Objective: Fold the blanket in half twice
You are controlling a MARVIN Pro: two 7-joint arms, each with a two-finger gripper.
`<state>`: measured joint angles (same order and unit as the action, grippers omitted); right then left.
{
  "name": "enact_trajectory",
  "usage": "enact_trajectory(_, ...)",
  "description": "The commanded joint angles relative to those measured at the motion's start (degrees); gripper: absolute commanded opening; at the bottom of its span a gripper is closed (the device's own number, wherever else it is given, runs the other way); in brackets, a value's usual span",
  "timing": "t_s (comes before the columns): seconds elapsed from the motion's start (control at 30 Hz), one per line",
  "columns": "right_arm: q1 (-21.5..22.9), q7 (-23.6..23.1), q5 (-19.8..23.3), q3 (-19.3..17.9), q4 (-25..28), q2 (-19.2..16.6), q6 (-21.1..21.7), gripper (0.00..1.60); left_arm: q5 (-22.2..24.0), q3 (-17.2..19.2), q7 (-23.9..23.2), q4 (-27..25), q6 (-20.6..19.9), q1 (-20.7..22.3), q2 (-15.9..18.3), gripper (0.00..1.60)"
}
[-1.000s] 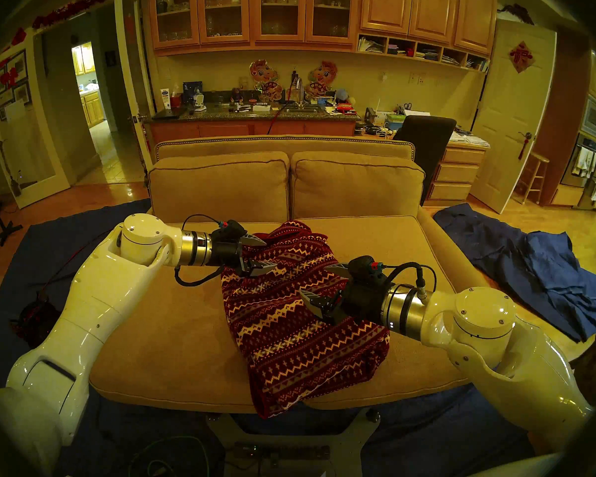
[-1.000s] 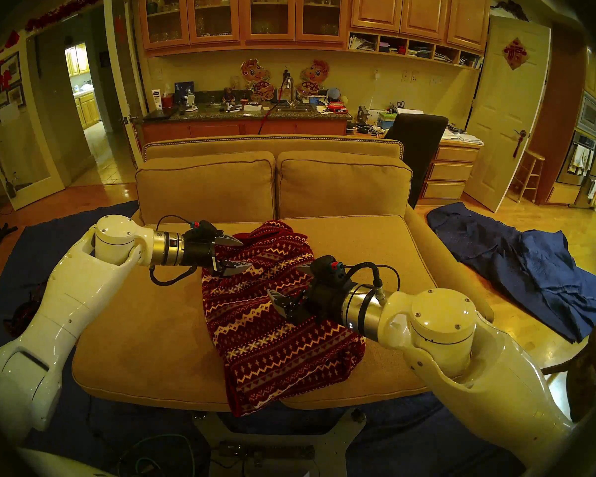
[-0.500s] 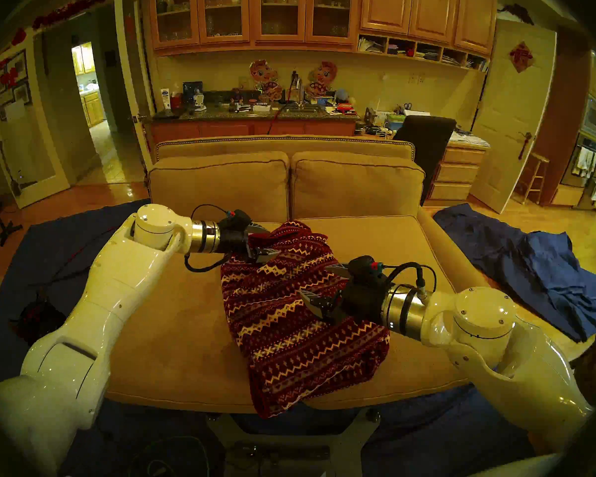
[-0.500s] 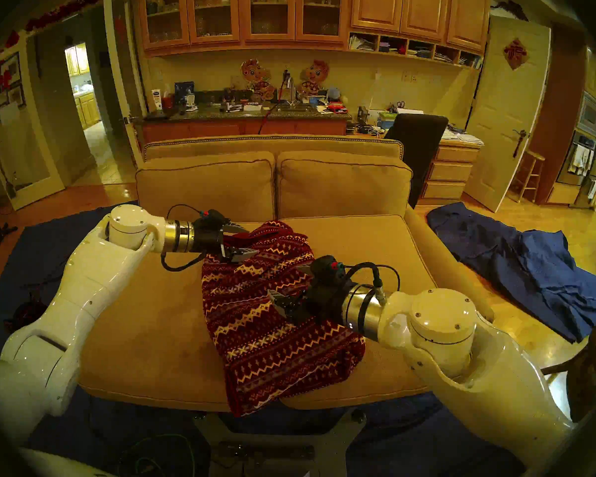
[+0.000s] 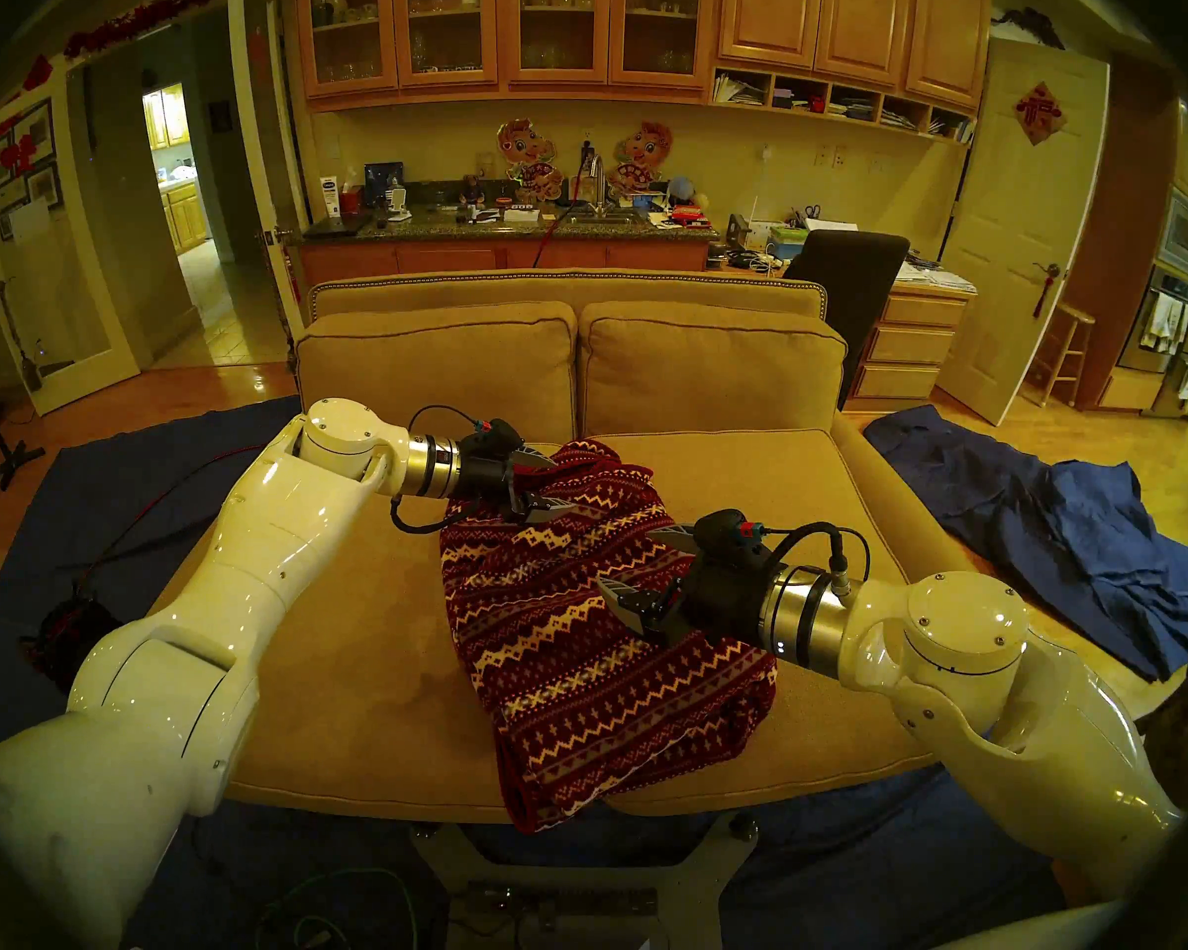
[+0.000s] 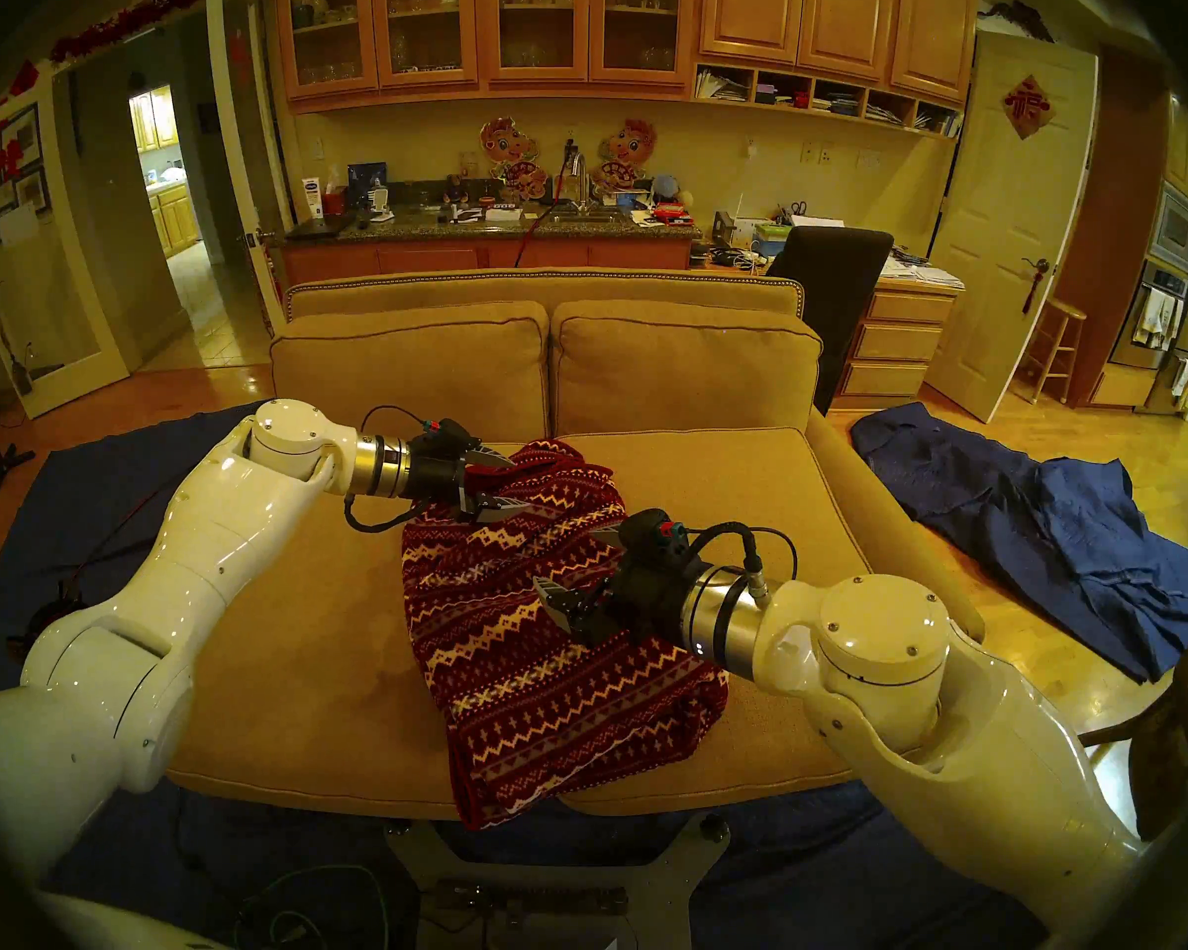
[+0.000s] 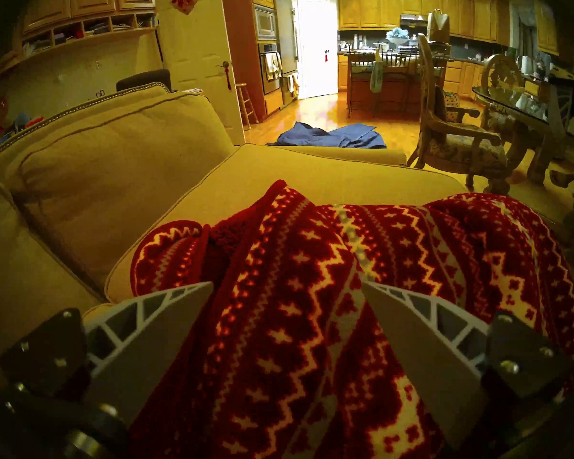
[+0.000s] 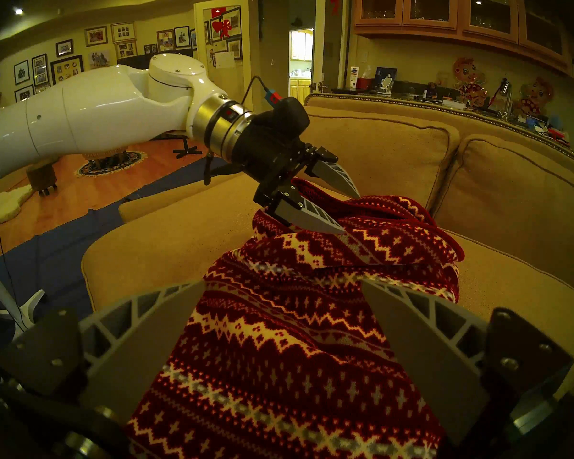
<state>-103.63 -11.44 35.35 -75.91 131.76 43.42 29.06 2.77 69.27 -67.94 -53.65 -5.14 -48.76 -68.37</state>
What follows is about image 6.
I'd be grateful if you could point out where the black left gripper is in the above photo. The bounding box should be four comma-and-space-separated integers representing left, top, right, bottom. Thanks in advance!
404, 445, 536, 525

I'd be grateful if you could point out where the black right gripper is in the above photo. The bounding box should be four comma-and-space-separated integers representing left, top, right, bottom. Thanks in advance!
531, 522, 701, 649

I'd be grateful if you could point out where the red patterned knit blanket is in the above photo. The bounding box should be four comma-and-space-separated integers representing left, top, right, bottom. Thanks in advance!
401, 440, 731, 830

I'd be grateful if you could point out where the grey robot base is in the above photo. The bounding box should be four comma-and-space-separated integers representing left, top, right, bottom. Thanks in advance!
386, 811, 732, 950

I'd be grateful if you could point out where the crumpled blue blanket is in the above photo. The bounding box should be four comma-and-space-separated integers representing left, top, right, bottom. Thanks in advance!
849, 402, 1188, 684

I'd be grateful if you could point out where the yellow sofa back cushion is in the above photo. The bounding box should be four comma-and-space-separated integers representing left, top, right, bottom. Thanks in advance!
270, 301, 551, 448
550, 300, 823, 437

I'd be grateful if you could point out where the yellow fabric sofa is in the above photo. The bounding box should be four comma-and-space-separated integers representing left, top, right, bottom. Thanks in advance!
158, 268, 986, 820

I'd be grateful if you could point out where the dark-topped wooden counter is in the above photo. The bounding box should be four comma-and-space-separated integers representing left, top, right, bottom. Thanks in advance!
275, 206, 699, 286

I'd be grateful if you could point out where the metal sink faucet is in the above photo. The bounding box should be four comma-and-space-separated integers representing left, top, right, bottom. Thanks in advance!
557, 139, 593, 212

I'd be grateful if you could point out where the black office chair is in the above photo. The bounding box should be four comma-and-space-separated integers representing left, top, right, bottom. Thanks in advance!
767, 226, 895, 417

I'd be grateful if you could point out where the wooden desk with drawers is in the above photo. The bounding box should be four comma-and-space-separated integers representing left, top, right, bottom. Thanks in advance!
832, 265, 966, 412

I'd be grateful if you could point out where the plain white open door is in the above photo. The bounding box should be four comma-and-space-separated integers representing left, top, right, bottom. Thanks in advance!
206, 0, 293, 335

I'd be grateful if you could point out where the large navy floor cloth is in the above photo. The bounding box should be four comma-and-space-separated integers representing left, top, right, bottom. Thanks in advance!
0, 399, 1040, 950

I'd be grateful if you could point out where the yellow-lit kitchen base cabinet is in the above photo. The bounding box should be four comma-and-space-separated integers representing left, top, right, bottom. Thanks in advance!
148, 181, 202, 258

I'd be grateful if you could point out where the stack of papers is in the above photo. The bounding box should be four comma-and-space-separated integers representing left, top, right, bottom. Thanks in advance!
881, 250, 966, 291

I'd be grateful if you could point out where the white mirrored door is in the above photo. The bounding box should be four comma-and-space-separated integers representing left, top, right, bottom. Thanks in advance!
0, 67, 132, 421

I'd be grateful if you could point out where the wooden cubby shelf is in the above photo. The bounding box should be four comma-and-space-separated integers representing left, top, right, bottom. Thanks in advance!
693, 62, 966, 140

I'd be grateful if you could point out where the small wooden stool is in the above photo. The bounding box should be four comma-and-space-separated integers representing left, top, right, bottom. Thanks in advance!
1012, 298, 1088, 406

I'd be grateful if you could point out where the white door with ornament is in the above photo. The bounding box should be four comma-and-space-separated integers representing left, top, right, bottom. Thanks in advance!
926, 33, 1100, 425

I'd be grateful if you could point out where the red garland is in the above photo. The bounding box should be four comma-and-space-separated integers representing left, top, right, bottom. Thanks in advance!
49, 0, 207, 65

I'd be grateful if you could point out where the dark wooden chair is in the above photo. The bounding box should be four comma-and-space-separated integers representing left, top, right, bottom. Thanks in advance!
1079, 602, 1188, 842

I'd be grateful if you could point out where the white hanging towel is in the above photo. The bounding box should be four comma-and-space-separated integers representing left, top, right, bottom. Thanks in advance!
1134, 287, 1184, 350

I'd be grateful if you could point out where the tall wooden oven cabinet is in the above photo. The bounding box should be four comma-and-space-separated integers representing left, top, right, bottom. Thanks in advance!
1054, 52, 1174, 410

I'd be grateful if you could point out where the red diamond door ornament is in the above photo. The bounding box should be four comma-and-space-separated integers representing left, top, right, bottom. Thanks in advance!
1001, 75, 1055, 141

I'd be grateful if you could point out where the dark plant decoration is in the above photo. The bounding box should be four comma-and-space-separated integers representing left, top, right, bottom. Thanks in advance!
978, 0, 1055, 44

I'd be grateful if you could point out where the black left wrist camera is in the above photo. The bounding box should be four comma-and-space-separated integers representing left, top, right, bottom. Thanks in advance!
411, 419, 478, 459

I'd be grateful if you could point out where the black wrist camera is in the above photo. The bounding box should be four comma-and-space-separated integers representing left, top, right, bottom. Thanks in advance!
411, 419, 478, 459
619, 508, 691, 565

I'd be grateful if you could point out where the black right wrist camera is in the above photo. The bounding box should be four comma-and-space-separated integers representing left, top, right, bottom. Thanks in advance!
619, 508, 691, 565

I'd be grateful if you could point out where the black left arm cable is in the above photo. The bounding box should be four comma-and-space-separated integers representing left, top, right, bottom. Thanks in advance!
344, 404, 432, 535

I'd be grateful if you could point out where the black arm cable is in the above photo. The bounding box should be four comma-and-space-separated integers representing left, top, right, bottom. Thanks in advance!
344, 404, 432, 535
688, 521, 801, 608

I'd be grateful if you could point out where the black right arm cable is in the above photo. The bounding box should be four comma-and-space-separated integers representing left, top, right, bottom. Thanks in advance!
688, 521, 801, 608

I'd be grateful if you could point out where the cartoon animal wall decoration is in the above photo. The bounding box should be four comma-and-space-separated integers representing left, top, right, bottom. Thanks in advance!
590, 119, 657, 199
479, 117, 547, 204

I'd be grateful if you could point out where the green cable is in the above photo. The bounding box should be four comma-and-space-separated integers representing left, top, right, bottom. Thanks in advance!
233, 864, 392, 950

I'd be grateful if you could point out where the glass-door wooden wall cabinet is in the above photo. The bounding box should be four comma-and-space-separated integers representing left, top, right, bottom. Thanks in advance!
275, 0, 699, 116

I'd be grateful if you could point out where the solid wooden wall cabinet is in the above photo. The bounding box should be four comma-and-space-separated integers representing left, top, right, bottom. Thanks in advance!
698, 0, 979, 108

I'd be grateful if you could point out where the large black picture frame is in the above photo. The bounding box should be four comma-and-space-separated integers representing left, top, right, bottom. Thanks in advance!
0, 102, 46, 202

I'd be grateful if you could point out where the stainless wall oven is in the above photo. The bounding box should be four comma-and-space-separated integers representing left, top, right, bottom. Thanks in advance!
1109, 181, 1188, 370

